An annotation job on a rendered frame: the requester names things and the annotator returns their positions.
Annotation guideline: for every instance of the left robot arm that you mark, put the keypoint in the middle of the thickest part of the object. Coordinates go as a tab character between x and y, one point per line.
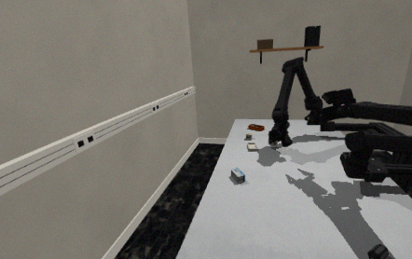
360	141

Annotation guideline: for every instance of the orange digital multimeter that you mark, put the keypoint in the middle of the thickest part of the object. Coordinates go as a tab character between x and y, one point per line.
256	127

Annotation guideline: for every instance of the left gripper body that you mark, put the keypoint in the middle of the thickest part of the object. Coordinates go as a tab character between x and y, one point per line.
325	118

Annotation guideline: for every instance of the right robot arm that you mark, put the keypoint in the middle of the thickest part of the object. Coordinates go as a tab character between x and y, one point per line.
279	114

